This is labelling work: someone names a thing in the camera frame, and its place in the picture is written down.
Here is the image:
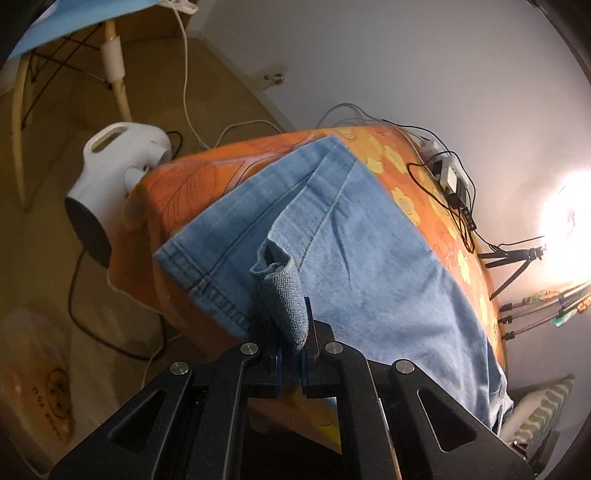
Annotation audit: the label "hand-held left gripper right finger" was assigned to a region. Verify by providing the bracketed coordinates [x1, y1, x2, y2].
[300, 299, 534, 480]

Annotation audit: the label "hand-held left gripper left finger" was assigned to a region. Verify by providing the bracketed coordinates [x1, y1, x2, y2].
[48, 320, 284, 480]

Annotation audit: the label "blue denim pants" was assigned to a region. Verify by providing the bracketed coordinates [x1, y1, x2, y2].
[152, 135, 514, 432]

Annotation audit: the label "orange floral tablecloth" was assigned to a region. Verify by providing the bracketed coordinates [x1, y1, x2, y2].
[107, 126, 509, 455]

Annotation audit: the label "large folded metal tripod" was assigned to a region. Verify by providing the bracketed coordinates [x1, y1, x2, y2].
[499, 281, 591, 343]

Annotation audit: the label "small black tripod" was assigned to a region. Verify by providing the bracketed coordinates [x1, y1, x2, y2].
[478, 235, 548, 301]

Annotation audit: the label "black charger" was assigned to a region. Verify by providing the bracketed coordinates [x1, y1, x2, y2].
[450, 180, 472, 209]

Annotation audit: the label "green striped white pillow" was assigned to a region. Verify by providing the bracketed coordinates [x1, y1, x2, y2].
[501, 374, 576, 457]

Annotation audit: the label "white charger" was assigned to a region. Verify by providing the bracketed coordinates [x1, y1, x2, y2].
[431, 157, 463, 193]

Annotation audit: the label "translucent plastic bag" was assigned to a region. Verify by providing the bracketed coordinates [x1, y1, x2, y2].
[0, 307, 75, 446]

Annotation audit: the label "white power strip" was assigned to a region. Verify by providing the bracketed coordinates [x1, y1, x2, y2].
[418, 138, 445, 160]

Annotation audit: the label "colourful knotted cloth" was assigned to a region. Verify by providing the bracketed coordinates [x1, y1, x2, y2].
[526, 288, 591, 329]

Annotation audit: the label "white fan heater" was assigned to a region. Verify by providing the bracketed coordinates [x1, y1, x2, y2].
[65, 121, 172, 268]

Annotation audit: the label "blue chair with wooden legs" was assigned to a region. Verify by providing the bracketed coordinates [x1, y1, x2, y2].
[9, 0, 160, 213]

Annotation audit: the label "black heater cable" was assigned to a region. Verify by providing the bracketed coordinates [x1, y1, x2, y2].
[67, 249, 168, 361]

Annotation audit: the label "white lamp cable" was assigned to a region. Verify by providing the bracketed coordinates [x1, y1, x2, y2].
[159, 0, 287, 153]

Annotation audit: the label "bright ring light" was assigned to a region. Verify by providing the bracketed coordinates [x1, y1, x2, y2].
[538, 171, 591, 287]

